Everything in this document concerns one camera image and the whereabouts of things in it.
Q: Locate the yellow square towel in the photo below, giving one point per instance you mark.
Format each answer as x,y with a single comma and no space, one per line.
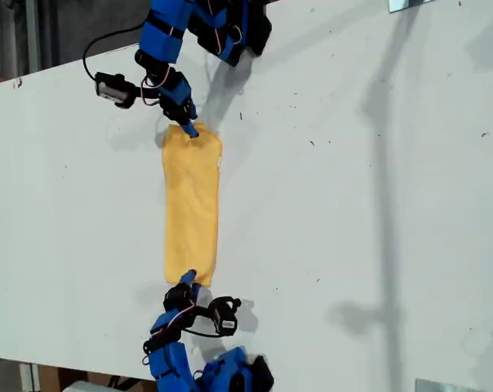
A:
191,204

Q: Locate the white table leg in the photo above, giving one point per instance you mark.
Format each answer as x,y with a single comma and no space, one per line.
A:
29,377

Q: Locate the camera black stalk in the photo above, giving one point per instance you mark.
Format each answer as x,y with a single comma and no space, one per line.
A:
148,96
202,311

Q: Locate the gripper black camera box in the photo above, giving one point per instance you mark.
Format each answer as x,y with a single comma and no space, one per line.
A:
114,90
224,316

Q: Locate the grey metal post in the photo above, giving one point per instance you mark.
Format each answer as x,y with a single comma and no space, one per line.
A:
32,36

